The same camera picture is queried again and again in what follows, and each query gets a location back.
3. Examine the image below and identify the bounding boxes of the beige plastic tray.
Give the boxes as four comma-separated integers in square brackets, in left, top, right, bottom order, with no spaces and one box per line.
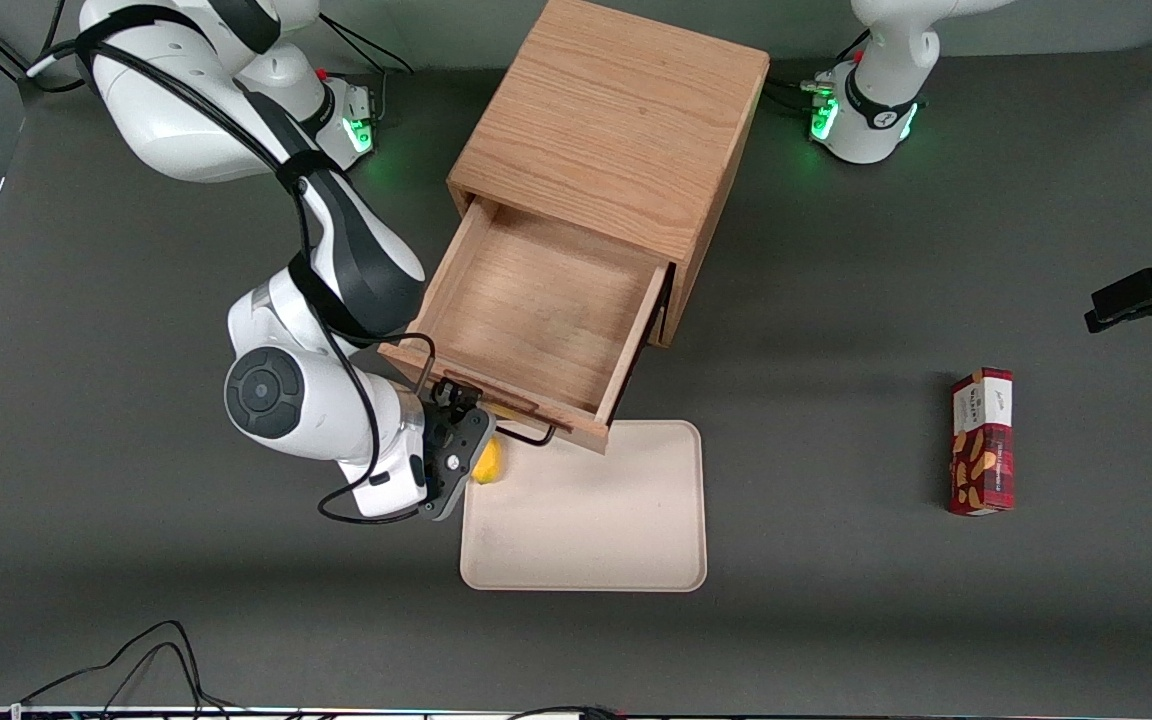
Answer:
[459,419,709,593]

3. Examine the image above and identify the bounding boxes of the black right arm base cable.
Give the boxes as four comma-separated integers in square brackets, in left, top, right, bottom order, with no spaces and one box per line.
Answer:
[316,12,417,126]

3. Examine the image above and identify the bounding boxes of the wooden drawer with wide front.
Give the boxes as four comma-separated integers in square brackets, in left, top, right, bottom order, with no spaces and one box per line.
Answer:
[378,195,675,456]

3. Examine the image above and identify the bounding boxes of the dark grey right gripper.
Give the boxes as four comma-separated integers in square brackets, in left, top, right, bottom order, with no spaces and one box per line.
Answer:
[422,378,497,521]

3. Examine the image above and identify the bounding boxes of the black cable along right arm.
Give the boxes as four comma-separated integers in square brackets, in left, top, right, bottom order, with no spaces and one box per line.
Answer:
[26,0,437,526]

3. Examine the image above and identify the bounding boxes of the black left arm base cables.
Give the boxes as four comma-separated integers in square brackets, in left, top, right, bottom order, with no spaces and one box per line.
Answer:
[764,30,872,116]

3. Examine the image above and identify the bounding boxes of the wooden drawer cabinet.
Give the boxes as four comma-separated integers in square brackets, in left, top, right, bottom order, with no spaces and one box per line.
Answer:
[447,0,772,349]

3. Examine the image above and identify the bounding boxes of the thin black floor cable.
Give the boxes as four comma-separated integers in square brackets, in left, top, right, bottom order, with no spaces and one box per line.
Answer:
[96,640,227,717]
[19,620,247,717]

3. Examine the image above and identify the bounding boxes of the red cookie box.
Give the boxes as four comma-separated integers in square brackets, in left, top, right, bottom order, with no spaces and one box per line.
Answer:
[946,367,1017,517]

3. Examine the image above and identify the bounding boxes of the black metal drawer handle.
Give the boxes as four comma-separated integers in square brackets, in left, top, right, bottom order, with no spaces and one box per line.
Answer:
[491,415,559,448]

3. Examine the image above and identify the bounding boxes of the thick black edge cable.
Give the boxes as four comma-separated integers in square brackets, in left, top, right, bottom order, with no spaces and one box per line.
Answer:
[506,705,627,720]

